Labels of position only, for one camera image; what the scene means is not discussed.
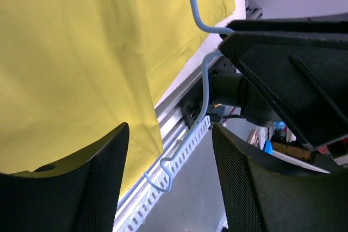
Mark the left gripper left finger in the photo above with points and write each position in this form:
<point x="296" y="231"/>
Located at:
<point x="79" y="192"/>

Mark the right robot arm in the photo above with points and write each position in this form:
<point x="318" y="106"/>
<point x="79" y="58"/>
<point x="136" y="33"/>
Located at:
<point x="290" y="70"/>

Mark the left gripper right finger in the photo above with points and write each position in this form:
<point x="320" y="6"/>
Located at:
<point x="264" y="193"/>

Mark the yellow-green trousers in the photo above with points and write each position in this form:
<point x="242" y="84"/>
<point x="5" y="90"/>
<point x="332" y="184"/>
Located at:
<point x="73" y="70"/>

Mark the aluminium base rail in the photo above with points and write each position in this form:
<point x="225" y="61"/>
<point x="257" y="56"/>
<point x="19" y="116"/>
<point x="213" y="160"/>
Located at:
<point x="176" y="118"/>

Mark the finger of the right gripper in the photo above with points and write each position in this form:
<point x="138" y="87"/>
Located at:
<point x="328" y="26"/>
<point x="302" y="76"/>

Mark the slotted cable duct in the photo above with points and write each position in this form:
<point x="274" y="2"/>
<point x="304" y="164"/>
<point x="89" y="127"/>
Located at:
<point x="187" y="198"/>

